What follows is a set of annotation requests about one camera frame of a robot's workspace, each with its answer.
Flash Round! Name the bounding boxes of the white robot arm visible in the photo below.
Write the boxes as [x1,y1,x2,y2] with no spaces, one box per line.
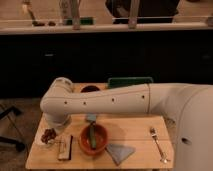
[40,77,213,171]

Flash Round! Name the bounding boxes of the dark red grapes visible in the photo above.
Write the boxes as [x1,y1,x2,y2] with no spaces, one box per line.
[41,129,56,144]

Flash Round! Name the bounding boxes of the green board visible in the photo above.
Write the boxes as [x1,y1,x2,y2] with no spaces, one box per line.
[108,77,154,89]

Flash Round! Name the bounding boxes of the dark red bowl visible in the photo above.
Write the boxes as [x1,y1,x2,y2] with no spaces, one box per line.
[81,85,100,93]

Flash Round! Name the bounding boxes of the small blue-grey sponge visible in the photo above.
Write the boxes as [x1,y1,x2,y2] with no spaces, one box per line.
[86,114,97,122]

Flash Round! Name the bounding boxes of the orange bowl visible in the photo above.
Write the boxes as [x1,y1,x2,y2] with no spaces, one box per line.
[78,124,108,156]

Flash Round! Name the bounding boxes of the silver fork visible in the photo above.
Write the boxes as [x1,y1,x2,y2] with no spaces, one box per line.
[149,127,168,164]

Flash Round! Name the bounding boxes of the grey folded cloth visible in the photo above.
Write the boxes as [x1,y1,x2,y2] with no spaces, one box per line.
[106,143,135,165]

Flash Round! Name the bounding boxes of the wooden block brush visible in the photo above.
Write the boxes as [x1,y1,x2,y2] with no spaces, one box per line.
[58,135,73,161]

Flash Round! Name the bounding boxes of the black office chair base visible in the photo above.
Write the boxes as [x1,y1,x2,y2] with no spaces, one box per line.
[0,105,27,153]

